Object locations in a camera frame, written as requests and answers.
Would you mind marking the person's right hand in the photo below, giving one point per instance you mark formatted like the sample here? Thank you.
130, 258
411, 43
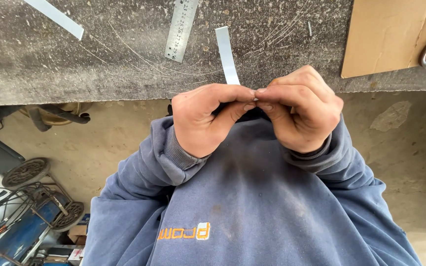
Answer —
305, 118

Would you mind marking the person's left hand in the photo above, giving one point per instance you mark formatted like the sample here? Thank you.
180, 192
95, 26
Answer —
194, 118

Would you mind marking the short white plastic strip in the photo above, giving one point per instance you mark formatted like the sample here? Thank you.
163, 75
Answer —
227, 55

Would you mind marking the steel ruler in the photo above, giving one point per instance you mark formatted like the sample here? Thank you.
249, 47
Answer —
181, 29

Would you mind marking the small white sliver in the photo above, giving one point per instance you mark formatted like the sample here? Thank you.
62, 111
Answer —
309, 28

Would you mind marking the blue sweatshirt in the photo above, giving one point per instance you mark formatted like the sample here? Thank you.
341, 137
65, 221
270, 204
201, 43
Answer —
250, 207

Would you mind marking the brown cardboard sheet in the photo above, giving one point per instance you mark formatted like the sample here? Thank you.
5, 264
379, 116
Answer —
386, 35

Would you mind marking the brass-coloured metal vessel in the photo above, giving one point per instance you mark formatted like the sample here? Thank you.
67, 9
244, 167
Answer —
56, 112

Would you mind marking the small cardboard box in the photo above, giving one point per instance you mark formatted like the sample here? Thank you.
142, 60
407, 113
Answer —
77, 233

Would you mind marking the long white plastic strip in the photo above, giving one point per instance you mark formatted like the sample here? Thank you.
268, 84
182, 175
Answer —
56, 15

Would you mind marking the blue wheeled cart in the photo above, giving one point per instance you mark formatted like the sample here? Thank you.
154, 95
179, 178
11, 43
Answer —
28, 218

